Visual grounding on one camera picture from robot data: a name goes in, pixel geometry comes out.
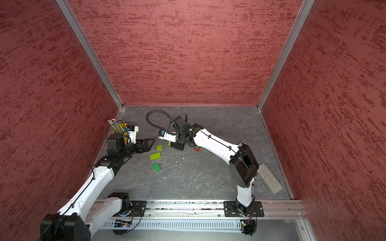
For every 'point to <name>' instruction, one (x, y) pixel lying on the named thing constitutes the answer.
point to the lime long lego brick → (155, 156)
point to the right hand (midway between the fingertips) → (174, 144)
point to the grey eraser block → (271, 181)
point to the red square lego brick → (196, 149)
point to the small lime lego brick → (159, 147)
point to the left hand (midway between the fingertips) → (148, 143)
